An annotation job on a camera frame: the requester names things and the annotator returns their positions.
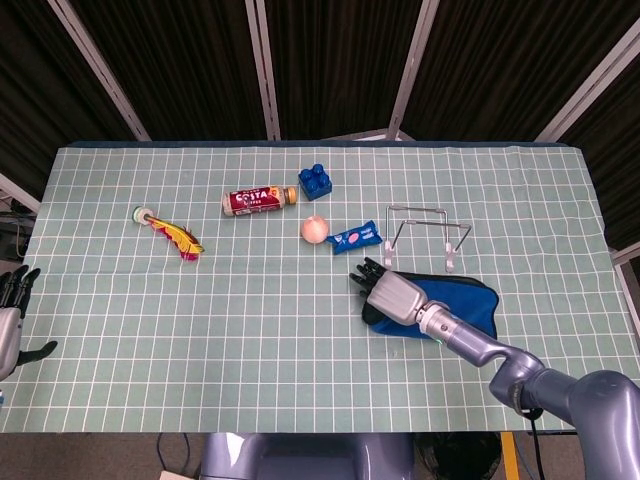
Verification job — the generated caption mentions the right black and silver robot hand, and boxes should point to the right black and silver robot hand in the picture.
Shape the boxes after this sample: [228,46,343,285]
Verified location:
[348,257,426,329]

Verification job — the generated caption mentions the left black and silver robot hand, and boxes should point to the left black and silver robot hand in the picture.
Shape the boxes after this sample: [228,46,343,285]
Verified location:
[0,266,59,386]

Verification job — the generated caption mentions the black and blue cloth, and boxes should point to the black and blue cloth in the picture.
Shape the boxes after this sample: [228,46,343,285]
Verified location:
[360,269,500,342]

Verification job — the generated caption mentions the blue snack packet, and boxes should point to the blue snack packet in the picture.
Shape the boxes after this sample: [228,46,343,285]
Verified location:
[326,219,381,256]

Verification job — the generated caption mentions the pink ball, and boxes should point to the pink ball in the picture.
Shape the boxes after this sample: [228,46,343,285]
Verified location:
[300,214,331,245]

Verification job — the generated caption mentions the blue building block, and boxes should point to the blue building block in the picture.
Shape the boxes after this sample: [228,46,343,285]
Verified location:
[298,163,334,202]

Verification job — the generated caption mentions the red Costa coffee bottle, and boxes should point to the red Costa coffee bottle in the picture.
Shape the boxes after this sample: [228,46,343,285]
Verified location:
[221,184,300,218]

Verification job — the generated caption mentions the purple grey robot torso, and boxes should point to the purple grey robot torso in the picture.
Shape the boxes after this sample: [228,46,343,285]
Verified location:
[199,431,416,480]

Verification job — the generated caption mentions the green grid tablecloth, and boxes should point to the green grid tablecloth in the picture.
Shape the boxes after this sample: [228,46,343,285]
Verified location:
[0,144,640,434]

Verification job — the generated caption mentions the colourful feather shuttlecock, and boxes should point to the colourful feather shuttlecock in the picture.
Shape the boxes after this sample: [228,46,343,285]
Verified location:
[131,205,205,263]

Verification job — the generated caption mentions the dark pleated screen panel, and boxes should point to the dark pleated screen panel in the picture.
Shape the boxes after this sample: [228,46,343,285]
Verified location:
[402,0,640,141]
[557,64,640,251]
[0,0,136,201]
[264,0,426,141]
[69,0,274,141]

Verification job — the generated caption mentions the wire rack with white feet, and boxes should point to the wire rack with white feet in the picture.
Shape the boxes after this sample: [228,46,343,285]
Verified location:
[383,204,472,274]

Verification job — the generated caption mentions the dark equipment with cables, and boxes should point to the dark equipment with cables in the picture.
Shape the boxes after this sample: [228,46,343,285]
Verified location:
[0,197,36,261]

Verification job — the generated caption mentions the white screen frame post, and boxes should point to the white screen frame post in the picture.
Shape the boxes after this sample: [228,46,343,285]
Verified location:
[0,172,42,214]
[47,0,151,142]
[532,24,640,144]
[609,247,640,321]
[349,0,441,142]
[243,0,282,141]

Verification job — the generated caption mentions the blue cable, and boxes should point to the blue cable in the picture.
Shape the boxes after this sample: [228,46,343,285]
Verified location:
[156,432,194,476]

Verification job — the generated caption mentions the black cable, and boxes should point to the black cable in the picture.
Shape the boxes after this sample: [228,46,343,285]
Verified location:
[519,407,546,480]

